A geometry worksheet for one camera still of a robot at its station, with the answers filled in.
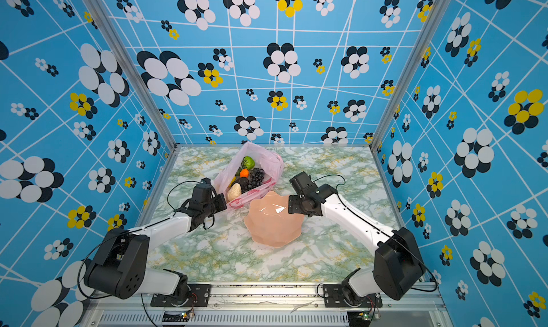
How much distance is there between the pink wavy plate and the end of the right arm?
0.15m

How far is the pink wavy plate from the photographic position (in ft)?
2.76

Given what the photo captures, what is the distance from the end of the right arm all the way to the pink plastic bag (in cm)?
23

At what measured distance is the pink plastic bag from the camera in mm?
921

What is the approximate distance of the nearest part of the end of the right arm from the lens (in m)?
0.58

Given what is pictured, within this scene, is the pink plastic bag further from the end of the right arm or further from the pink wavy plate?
the end of the right arm

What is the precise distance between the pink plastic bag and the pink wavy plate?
4 centimetres
